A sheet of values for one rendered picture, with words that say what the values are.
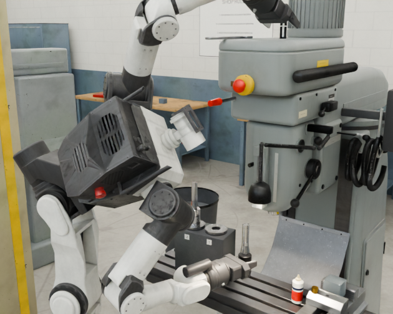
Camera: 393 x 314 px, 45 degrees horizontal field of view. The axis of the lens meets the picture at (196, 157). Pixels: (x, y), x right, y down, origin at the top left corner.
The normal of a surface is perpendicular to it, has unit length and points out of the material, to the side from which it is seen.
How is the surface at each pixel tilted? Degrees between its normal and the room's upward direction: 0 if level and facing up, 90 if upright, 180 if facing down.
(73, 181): 75
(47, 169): 90
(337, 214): 90
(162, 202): 54
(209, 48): 90
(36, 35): 90
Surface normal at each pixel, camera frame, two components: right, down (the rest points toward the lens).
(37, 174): -0.26, 0.26
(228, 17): -0.61, 0.21
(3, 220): 0.80, 0.16
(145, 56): 0.29, 0.77
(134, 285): 0.61, 0.30
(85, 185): -0.67, -0.07
